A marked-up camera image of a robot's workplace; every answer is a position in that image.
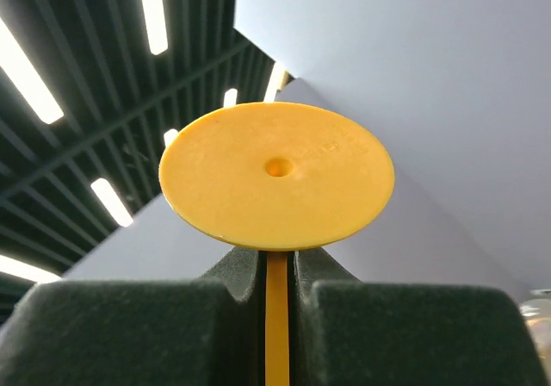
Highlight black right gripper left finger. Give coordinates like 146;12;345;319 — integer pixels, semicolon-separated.
1;248;265;385

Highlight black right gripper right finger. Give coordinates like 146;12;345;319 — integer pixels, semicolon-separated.
290;248;548;386

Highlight yellow plastic goblet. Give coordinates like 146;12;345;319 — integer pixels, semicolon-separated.
158;102;395;385

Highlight white ceiling light strips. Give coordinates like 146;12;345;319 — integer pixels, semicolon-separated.
1;0;278;283

